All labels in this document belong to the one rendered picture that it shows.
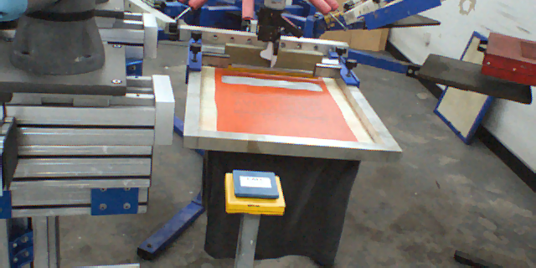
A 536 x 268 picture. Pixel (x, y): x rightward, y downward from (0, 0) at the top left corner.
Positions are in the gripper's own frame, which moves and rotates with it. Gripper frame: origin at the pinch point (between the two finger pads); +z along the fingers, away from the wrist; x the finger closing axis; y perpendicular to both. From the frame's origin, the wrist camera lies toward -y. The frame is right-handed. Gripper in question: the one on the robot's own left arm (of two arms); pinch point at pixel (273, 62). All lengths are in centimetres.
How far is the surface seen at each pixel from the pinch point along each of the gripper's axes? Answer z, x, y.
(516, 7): 1, -179, -200
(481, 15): 17, -220, -199
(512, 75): -2, -3, -95
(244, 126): 5.0, 45.7, 13.0
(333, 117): 5.3, 33.7, -16.2
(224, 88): 5.0, 16.7, 17.6
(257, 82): 4.7, 9.6, 6.0
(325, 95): 5.4, 14.6, -17.5
